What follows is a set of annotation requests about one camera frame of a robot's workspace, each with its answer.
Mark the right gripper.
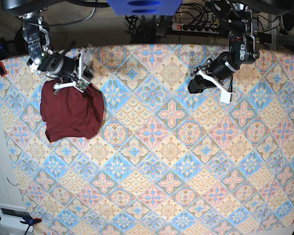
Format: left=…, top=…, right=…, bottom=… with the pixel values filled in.
left=34, top=41, right=94, bottom=81

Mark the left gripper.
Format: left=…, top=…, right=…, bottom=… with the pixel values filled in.
left=188, top=51, right=240, bottom=94

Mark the dark red t-shirt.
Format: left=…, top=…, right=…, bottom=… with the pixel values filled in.
left=40, top=78, right=104, bottom=142

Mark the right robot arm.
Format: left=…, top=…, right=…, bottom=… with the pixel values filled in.
left=0, top=0, right=84, bottom=80

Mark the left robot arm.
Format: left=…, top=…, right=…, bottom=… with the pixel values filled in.
left=188, top=0, right=294, bottom=96

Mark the black round stool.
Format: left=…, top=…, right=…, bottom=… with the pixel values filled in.
left=14, top=28, right=28, bottom=55

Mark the white power strip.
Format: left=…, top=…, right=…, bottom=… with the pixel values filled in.
left=171, top=23, right=218, bottom=34

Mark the patterned tablecloth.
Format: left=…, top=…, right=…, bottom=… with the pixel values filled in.
left=0, top=45, right=294, bottom=235

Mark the black round object top right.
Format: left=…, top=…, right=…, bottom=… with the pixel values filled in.
left=281, top=13, right=294, bottom=31

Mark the blue orange clamp lower left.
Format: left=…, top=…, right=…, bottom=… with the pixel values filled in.
left=0, top=216, right=42, bottom=235

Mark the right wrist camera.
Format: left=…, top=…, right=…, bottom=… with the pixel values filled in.
left=74, top=80, right=90, bottom=93

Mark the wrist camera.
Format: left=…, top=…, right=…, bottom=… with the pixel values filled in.
left=74, top=80, right=90, bottom=93
left=220, top=91, right=236, bottom=104

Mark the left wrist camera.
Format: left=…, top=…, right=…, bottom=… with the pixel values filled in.
left=220, top=91, right=236, bottom=104

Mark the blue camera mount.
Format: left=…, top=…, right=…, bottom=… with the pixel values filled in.
left=107, top=0, right=182, bottom=16

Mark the white wall socket box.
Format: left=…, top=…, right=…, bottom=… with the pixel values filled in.
left=0, top=203, right=30, bottom=232

